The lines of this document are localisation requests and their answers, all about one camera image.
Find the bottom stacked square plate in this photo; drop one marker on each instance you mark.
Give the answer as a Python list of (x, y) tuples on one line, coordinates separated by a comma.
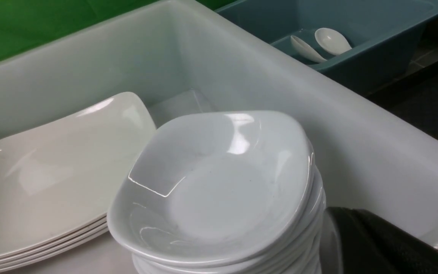
[(18, 258)]

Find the teal plastic bin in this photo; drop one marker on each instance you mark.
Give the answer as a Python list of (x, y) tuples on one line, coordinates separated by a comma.
[(383, 34)]

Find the stacked square plate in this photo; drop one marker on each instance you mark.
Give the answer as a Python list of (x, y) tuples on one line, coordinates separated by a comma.
[(60, 239), (18, 258), (60, 177)]

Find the stack of white bowls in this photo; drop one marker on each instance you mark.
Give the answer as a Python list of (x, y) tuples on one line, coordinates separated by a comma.
[(276, 259)]

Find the large white square rice plate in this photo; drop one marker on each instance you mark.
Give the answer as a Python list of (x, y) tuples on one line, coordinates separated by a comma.
[(54, 253)]

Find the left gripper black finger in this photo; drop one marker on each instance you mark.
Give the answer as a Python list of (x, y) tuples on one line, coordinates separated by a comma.
[(357, 241)]

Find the middle stacked square plate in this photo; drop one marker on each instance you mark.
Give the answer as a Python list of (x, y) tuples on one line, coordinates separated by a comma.
[(60, 239)]

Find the white ceramic spoon in bin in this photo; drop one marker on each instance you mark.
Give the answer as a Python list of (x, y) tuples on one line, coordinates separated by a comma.
[(305, 50)]

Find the large white plastic bin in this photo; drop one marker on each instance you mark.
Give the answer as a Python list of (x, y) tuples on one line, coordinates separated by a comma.
[(182, 58)]

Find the white ceramic spoon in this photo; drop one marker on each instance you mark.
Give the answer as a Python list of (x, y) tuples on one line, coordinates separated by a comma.
[(305, 50), (332, 41)]

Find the top stacked square plate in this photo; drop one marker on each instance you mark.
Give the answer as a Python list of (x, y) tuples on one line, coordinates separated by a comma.
[(60, 177)]

